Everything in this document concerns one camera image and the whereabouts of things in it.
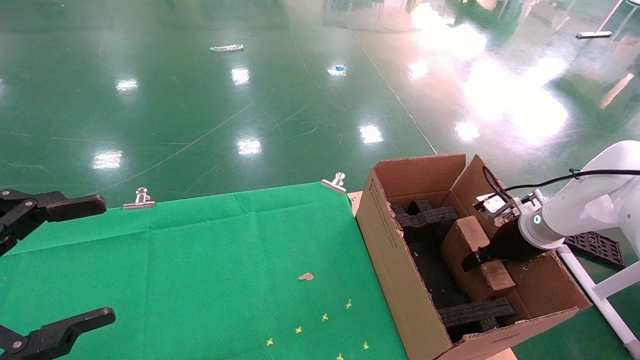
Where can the black lattice grate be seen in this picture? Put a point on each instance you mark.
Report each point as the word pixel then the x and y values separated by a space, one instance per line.
pixel 597 247

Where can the white tube frame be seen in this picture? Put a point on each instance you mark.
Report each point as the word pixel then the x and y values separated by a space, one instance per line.
pixel 600 297

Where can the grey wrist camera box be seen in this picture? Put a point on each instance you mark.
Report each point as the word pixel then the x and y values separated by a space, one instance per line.
pixel 492 203

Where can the black foam floor pad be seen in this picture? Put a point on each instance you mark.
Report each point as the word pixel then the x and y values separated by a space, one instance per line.
pixel 435 275

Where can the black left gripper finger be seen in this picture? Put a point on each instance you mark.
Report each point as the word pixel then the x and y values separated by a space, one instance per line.
pixel 60 334
pixel 70 207

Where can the large open cardboard carton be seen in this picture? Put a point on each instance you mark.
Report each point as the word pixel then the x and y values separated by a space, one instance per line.
pixel 395 280

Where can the silver binder clip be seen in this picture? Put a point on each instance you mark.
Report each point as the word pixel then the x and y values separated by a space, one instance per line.
pixel 335 184
pixel 140 200

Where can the brown cardboard scrap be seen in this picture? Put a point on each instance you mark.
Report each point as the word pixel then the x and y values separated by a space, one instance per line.
pixel 306 276

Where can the silver camera mounting bracket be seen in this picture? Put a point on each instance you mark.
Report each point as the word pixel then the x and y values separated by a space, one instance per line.
pixel 512 210

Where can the white stand foot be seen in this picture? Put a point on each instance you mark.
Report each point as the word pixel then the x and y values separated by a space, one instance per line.
pixel 595 35

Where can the small brown cardboard box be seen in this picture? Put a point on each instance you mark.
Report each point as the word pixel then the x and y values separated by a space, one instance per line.
pixel 467 235

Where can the green table cloth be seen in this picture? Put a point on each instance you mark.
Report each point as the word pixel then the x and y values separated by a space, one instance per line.
pixel 175 275

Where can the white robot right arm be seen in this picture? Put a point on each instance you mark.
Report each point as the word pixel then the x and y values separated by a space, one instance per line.
pixel 600 200

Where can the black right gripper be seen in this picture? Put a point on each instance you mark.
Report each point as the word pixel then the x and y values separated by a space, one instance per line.
pixel 510 247

